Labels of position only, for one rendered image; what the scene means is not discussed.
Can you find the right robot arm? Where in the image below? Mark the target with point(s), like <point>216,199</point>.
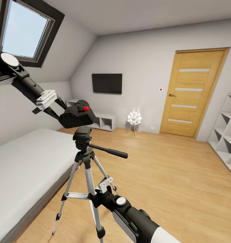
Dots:
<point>135,223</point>

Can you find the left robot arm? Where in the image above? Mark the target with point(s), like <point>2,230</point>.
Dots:
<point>11,70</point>

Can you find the wall mounted tv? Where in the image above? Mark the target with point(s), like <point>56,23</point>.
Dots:
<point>107,83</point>

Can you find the camera tripod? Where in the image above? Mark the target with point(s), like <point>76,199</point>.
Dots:
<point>82,140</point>

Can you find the digital camera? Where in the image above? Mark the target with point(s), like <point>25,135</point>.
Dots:
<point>77,116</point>

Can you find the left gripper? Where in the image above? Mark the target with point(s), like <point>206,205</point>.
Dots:
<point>34,92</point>

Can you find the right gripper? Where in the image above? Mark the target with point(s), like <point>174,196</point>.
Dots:
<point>100,198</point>

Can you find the door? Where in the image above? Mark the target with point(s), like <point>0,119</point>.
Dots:
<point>193,78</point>

